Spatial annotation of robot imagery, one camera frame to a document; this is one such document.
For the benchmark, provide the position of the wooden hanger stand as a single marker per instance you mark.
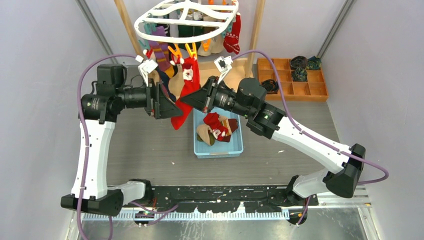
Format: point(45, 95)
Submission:
point(242, 67)

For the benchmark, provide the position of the purple striped sock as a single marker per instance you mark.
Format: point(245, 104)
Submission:
point(162, 53)

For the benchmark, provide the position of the striped beige sock front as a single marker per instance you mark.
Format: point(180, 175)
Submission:
point(204, 134)

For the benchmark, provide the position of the rolled dark sock top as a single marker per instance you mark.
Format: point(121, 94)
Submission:
point(298, 62)

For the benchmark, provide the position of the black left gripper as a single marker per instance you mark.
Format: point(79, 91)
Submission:
point(164, 108)

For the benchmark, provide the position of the navy sock with white cuff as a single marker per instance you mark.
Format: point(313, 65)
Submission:
point(165, 74)

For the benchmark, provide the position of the light blue plastic basket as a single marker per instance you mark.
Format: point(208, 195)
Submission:
point(220, 149)

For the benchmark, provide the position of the white round clip hanger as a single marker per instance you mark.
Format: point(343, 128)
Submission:
point(175, 12)

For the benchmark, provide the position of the red santa sock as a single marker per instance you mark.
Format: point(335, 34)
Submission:
point(191, 79)
point(212, 120)

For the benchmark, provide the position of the orange wooden compartment tray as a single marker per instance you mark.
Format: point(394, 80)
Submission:
point(314, 90)

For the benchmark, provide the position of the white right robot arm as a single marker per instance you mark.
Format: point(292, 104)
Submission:
point(341, 171)

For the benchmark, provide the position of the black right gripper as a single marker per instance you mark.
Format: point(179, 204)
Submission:
point(203, 99)

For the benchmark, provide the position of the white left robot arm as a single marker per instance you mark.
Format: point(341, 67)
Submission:
point(90, 192)

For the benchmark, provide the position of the rolled dark sock middle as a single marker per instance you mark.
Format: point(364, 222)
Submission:
point(299, 75)

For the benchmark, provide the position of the rolled dark sock right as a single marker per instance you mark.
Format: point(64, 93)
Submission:
point(314, 63)

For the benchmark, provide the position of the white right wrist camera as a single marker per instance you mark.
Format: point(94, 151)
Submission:
point(224, 66)

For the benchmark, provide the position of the striped beige sock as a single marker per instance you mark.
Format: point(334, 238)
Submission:
point(204, 134)
point(231, 125)

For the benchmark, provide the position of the rolled dark sock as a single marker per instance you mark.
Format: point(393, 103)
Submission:
point(314, 63)
point(271, 86)
point(298, 62)
point(299, 75)

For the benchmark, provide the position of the rolled dark sock left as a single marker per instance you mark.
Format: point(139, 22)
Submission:
point(271, 86)

